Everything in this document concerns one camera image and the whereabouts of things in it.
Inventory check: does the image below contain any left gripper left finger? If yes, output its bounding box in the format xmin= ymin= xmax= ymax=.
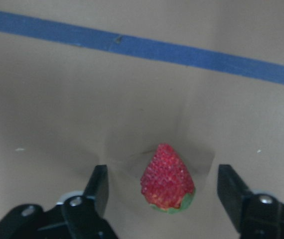
xmin=83 ymin=165 xmax=109 ymax=222

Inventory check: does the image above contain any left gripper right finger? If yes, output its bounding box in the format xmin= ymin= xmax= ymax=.
xmin=217 ymin=164 xmax=253 ymax=233

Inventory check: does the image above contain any red strawberry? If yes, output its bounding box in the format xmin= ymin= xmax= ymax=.
xmin=140 ymin=143 xmax=196 ymax=215

